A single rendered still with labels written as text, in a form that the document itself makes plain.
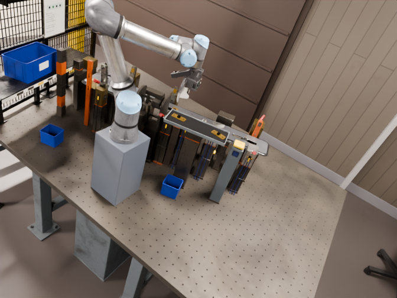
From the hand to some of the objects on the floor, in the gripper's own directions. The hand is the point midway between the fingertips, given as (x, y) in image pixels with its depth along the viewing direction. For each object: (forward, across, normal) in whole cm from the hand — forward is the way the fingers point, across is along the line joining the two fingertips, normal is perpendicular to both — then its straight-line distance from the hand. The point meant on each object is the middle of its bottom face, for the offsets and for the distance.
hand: (181, 97), depth 167 cm
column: (+128, -30, +15) cm, 132 cm away
